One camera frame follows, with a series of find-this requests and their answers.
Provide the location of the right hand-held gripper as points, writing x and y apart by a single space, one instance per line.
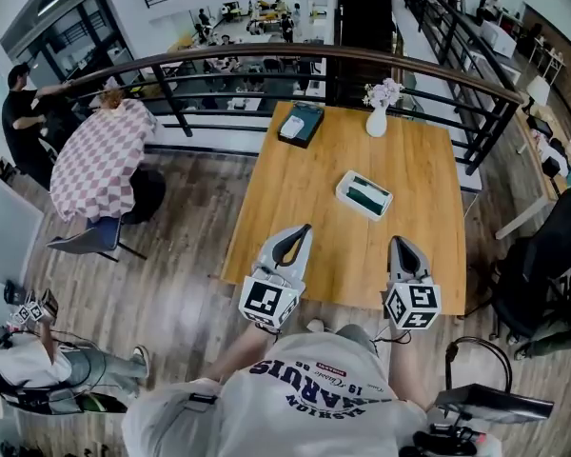
414 305

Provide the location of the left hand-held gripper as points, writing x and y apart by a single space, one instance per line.
266 303

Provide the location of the dark green tissue pack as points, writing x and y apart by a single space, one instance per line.
368 195

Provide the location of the white tissue box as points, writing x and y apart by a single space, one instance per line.
342 189

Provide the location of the person's left forearm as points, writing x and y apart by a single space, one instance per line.
240 350

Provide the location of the person's right forearm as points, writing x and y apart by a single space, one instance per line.
407 364

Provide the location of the person's left white shoe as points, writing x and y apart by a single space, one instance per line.
315 325

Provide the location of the wooden table with white legs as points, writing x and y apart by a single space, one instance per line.
423 184

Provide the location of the small white pouch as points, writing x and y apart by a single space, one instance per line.
291 126

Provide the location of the dark green tray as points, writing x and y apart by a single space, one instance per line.
311 124

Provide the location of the black office chair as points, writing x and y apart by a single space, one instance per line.
542 264

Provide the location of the white vase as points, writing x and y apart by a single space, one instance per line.
376 124

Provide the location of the person's grey printed shirt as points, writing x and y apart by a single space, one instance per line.
290 417

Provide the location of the light wooden desk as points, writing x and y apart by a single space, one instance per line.
533 160

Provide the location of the black flat device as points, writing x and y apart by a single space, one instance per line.
495 403

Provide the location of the pale purple flowers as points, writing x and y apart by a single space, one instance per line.
385 91

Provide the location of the black electronic device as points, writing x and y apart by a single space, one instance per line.
447 441

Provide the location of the blue-grey chair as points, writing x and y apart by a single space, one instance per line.
102 233

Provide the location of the black railing with wooden handrail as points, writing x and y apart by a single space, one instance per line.
266 48

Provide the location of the pink checkered tablecloth table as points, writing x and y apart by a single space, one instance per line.
100 160

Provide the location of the white floor lamp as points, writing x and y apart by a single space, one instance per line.
538 88

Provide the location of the dried orange plant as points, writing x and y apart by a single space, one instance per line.
112 99

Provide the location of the black pendant lamp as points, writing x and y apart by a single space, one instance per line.
49 7

